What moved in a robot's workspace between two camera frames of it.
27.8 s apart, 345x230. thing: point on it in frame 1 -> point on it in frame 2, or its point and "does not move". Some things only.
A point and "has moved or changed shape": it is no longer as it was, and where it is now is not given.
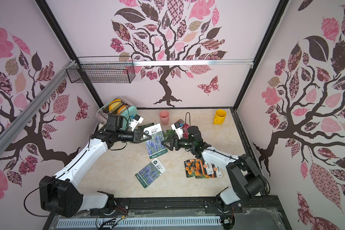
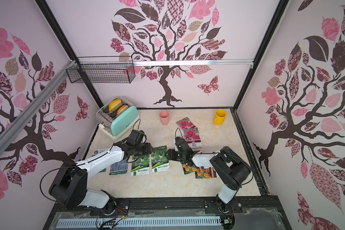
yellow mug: x=220 y=117 does not move
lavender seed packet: x=150 y=172 has moved or changed shape
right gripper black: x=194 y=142 -> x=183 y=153
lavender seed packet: x=154 y=146 -> x=120 y=167
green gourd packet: x=142 y=127 -> x=159 y=161
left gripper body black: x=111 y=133 -> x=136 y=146
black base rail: x=260 y=209 does not move
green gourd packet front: x=168 y=133 -> x=141 y=166
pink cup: x=164 y=116 does not move
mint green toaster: x=120 y=106 does not move
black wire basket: x=102 y=69 does not move
